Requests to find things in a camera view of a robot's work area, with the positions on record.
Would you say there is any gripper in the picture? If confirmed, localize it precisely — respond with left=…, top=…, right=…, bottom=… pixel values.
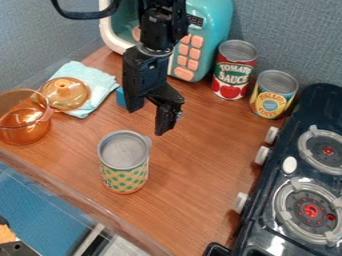
left=121, top=45, right=188, bottom=137

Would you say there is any green dotted can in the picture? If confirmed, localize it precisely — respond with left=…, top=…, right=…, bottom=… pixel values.
left=96, top=129, right=154, bottom=195

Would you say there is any tomato sauce can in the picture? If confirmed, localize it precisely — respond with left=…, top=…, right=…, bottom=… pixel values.
left=209, top=39, right=260, bottom=101

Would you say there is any yellow can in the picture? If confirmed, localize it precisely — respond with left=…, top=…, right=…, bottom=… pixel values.
left=248, top=69, right=301, bottom=121

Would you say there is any blue block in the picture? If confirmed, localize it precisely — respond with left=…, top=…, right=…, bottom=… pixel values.
left=114, top=85, right=129, bottom=109

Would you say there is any light blue cloth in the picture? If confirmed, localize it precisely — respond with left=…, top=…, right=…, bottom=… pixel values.
left=45, top=60, right=122, bottom=120

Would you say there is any teal toy microwave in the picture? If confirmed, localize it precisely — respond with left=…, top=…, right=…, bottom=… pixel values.
left=97, top=0, right=236, bottom=84

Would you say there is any orange lid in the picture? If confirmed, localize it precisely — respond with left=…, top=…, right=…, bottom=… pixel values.
left=37, top=76, right=93, bottom=112

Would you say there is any orange pot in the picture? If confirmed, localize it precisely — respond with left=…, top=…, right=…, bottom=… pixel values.
left=0, top=87, right=55, bottom=146

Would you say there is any toy stove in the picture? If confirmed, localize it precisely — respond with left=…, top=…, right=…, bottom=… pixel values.
left=201, top=82, right=342, bottom=256

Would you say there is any black cable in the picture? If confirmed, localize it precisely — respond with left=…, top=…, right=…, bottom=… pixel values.
left=49, top=0, right=123, bottom=21

